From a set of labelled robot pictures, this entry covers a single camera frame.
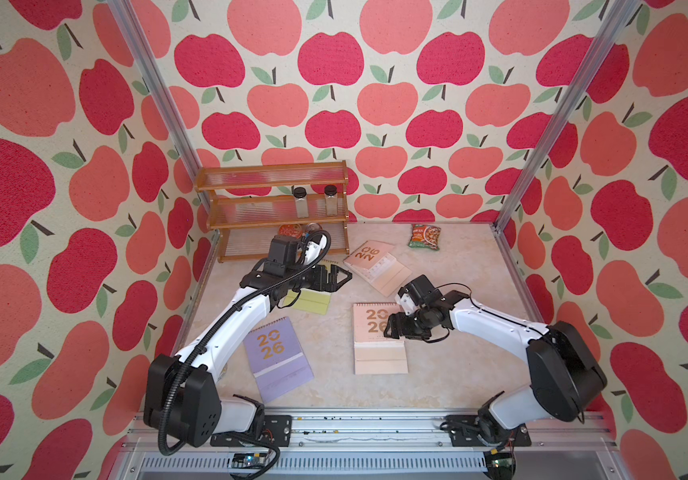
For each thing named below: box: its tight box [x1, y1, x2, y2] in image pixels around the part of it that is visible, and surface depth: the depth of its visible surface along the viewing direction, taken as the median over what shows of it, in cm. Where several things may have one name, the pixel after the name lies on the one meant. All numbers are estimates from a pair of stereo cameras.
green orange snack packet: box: [408, 224, 441, 250], surface depth 117 cm
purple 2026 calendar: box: [243, 316, 315, 404], surface depth 88 cm
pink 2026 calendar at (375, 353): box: [353, 302, 409, 375], surface depth 88 cm
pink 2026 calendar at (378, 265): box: [343, 240, 412, 298], surface depth 109 cm
